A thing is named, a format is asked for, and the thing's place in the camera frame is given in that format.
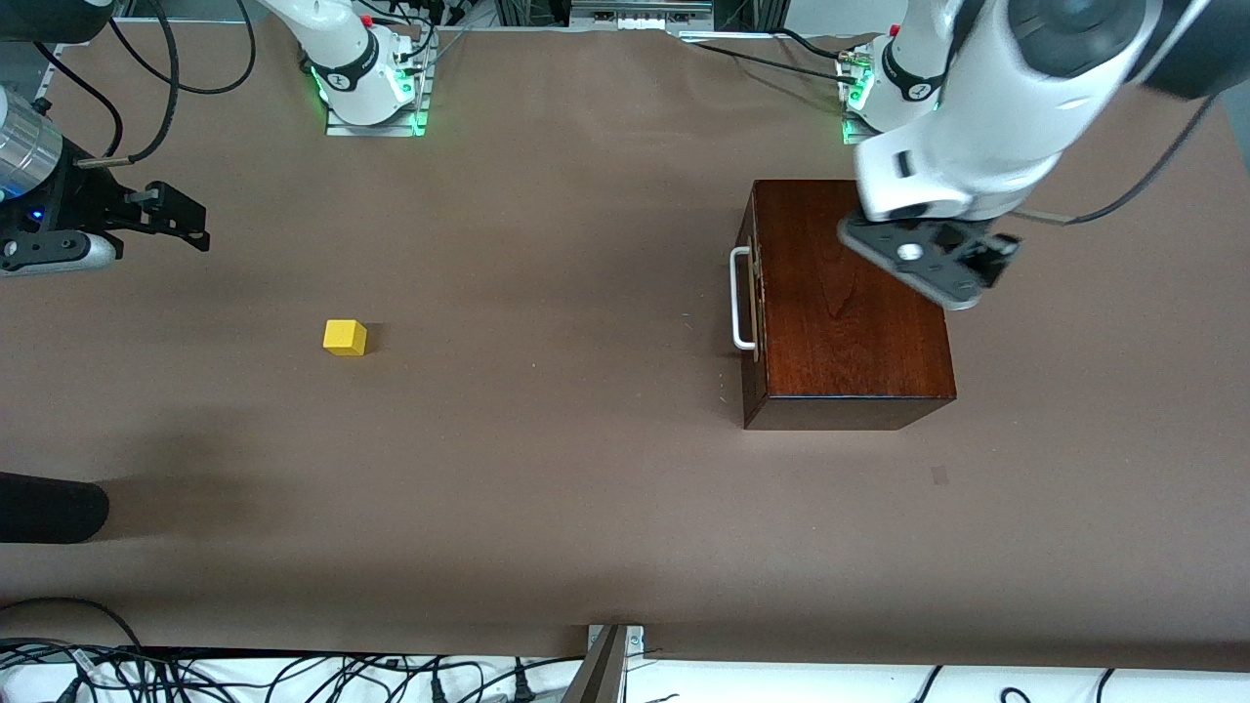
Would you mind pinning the yellow block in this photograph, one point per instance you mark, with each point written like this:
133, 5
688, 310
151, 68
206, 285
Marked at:
344, 337

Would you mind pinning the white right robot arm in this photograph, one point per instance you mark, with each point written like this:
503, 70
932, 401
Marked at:
342, 59

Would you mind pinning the dark brown wooden cabinet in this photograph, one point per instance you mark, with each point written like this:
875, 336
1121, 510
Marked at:
850, 332

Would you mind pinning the black power plug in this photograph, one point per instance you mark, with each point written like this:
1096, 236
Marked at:
521, 686

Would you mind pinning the metal base plate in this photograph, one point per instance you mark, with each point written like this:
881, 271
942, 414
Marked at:
376, 127
854, 132

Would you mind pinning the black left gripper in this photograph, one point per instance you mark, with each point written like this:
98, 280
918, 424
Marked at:
998, 250

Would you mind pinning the grey metal bracket profile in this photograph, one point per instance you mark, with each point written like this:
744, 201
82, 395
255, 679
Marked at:
601, 674

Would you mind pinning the black rounded object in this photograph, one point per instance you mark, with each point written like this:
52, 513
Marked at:
49, 508

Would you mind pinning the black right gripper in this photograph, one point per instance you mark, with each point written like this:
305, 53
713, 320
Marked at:
80, 202

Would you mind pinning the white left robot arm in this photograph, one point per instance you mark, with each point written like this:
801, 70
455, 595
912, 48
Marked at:
1006, 107

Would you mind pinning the brown table cover mat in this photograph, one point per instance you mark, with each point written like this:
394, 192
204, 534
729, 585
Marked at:
488, 469

